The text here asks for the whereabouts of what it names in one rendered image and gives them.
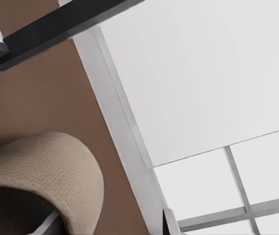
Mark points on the silver frame post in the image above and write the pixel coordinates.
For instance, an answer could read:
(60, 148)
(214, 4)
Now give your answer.
(238, 181)
(271, 202)

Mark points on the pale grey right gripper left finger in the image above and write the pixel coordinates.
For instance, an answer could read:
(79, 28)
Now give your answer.
(46, 225)

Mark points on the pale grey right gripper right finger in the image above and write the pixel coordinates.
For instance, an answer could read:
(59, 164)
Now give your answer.
(171, 225)

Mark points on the black and silver shoe rack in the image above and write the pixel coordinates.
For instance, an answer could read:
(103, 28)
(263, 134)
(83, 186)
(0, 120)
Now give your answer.
(56, 22)

